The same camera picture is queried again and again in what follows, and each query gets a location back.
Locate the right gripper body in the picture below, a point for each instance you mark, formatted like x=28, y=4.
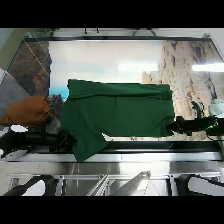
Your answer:
x=180, y=126

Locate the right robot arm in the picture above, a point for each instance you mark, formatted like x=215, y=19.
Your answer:
x=213, y=125

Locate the dark green T-shirt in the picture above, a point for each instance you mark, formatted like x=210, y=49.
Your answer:
x=126, y=113

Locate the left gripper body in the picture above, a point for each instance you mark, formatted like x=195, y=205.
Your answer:
x=62, y=141

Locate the pale green garment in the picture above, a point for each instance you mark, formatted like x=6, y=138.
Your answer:
x=218, y=107

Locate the brown garment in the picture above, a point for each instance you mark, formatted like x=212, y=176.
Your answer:
x=28, y=111

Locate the silver frame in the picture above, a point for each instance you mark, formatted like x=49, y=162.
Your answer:
x=100, y=166

